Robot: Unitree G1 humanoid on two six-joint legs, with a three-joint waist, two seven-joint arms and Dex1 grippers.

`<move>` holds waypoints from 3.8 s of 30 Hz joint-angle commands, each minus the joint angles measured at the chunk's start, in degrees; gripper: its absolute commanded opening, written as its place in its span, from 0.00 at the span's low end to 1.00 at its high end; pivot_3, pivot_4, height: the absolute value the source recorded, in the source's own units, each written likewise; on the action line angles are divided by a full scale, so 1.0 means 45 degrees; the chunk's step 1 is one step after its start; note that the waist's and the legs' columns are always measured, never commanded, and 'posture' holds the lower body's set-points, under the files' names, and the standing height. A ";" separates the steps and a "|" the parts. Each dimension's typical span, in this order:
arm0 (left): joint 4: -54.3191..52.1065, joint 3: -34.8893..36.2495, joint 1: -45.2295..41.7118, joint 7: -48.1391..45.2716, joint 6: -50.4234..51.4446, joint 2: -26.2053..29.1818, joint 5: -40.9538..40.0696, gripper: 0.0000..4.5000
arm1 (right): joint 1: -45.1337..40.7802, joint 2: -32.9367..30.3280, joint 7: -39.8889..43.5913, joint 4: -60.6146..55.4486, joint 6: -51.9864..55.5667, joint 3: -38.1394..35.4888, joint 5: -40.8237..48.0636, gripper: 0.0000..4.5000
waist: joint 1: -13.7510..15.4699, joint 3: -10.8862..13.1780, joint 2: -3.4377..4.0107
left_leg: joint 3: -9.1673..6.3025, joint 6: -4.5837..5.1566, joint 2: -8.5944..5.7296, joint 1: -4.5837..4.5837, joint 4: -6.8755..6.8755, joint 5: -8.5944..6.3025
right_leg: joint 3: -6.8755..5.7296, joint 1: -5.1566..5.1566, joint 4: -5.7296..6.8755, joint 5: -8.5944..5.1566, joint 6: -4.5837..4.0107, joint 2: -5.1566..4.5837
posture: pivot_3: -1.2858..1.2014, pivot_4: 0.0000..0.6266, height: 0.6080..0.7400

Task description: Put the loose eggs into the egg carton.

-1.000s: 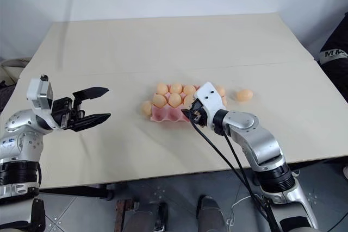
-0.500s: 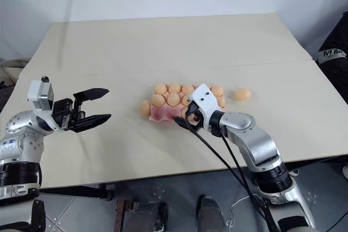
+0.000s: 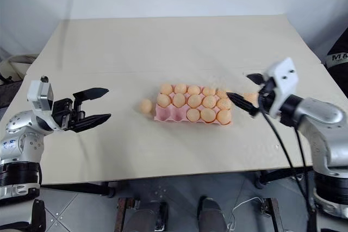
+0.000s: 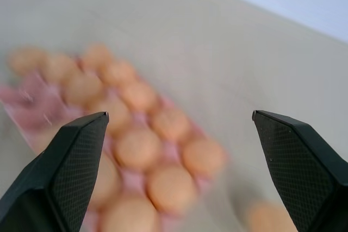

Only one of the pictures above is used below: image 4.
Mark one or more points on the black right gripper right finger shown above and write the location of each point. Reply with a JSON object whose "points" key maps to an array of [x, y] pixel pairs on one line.
{"points": [[301, 169]]}

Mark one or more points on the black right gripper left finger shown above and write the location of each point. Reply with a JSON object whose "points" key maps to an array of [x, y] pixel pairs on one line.
{"points": [[49, 185]]}

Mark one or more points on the brown egg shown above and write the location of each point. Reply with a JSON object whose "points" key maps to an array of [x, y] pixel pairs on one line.
{"points": [[171, 189], [138, 96], [119, 74], [24, 60], [97, 56], [58, 68], [106, 183], [203, 158], [130, 217], [170, 124], [137, 148], [267, 217], [83, 88], [118, 118]]}

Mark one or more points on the pink egg tray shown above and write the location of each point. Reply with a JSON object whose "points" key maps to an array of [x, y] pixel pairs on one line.
{"points": [[35, 101]]}

